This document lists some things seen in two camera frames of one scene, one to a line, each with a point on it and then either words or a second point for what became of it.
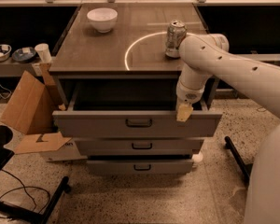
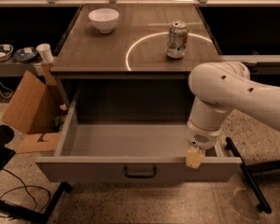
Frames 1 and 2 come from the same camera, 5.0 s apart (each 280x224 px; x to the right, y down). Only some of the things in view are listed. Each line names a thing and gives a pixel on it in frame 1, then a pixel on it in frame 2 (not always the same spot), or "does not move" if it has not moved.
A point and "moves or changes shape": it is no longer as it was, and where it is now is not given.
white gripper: [188, 96] -> [202, 137]
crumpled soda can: [175, 32] does not move
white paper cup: [43, 50] does not move
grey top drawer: [133, 110] moves or changes shape
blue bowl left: [0, 52] does not move
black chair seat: [0, 135] does not move
